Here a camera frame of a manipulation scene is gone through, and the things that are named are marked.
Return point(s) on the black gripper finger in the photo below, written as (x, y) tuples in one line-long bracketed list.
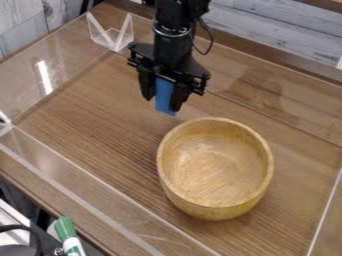
[(147, 82), (179, 96)]

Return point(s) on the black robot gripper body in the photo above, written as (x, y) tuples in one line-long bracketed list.
[(169, 58)]

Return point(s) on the blue rectangular block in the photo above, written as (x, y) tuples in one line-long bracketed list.
[(165, 88)]

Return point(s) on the brown wooden bowl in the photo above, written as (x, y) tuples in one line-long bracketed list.
[(215, 167)]

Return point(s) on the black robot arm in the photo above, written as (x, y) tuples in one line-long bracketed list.
[(178, 15)]

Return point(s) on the green white marker pen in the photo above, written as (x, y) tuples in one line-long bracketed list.
[(67, 235)]

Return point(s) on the clear acrylic corner bracket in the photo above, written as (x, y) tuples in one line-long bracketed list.
[(114, 39)]

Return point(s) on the clear acrylic tray wall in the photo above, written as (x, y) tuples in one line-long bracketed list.
[(116, 224)]

